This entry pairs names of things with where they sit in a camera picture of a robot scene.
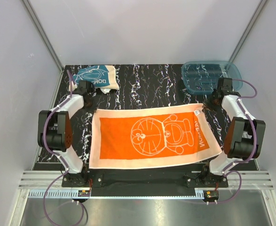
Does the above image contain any aluminium rail frame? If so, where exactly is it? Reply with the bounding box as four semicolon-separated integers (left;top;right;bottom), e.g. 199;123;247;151
19;170;274;190

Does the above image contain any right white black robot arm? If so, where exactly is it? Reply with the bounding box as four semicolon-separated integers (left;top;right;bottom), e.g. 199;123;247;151
201;78;266;187

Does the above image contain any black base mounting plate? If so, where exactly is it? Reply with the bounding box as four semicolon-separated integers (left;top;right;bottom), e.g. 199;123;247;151
62;163;229;198

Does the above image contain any teal Doraemon towel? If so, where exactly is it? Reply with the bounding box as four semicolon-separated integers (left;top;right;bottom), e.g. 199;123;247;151
71;65;119;94

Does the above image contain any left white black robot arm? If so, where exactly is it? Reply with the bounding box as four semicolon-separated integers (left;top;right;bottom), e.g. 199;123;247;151
37;81;96;186

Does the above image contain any orange Doraemon towel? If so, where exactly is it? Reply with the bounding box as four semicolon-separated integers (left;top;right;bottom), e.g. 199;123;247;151
89;104;221;170

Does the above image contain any blue transparent plastic tray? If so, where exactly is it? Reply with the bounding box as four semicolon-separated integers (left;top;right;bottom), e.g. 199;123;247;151
181;61;242;95

